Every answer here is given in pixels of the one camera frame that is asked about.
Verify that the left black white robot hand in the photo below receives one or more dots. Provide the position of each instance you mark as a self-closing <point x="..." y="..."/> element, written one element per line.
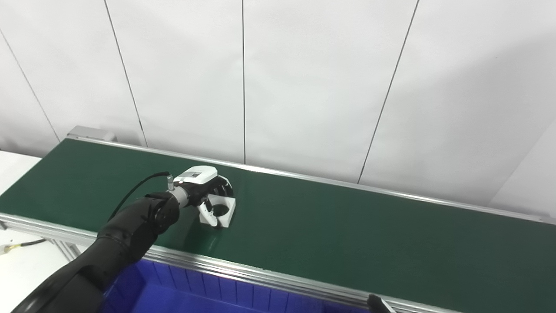
<point x="197" y="174"/>

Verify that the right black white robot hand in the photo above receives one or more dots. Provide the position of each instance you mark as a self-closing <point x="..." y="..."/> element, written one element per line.
<point x="377" y="303"/>

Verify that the white square part with hole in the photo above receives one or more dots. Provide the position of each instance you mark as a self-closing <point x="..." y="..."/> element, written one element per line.
<point x="226" y="213"/>

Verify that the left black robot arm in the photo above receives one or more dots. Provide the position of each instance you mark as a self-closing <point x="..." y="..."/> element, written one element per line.
<point x="126" y="234"/>

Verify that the green conveyor belt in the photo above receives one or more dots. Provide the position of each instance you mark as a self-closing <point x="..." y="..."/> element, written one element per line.
<point x="347" y="234"/>
<point x="243" y="271"/>

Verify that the grey conveyor end housing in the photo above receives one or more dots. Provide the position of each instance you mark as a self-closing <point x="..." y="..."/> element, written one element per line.
<point x="91" y="132"/>

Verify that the blue bin with white parts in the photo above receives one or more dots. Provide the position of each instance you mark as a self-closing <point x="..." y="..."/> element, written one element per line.
<point x="182" y="291"/>

